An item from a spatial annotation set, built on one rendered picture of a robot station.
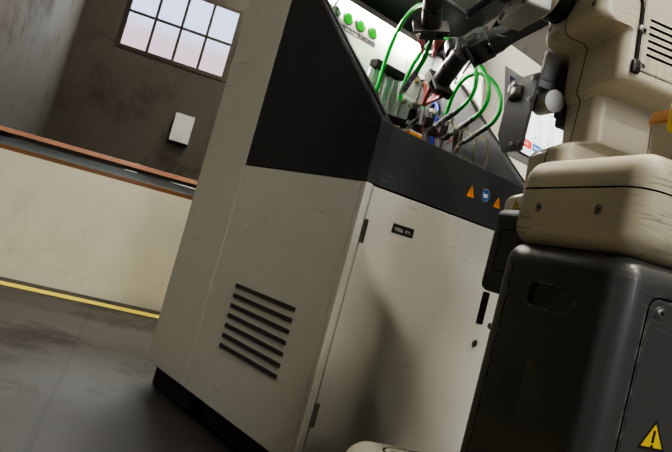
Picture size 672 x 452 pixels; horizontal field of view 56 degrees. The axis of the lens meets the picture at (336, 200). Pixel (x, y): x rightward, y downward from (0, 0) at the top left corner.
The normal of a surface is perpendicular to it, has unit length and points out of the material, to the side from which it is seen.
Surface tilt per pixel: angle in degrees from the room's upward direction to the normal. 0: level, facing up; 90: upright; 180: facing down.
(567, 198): 90
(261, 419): 90
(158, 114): 90
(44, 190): 90
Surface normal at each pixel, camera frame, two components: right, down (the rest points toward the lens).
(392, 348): 0.63, 0.11
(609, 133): 0.33, -0.13
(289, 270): -0.73, -0.25
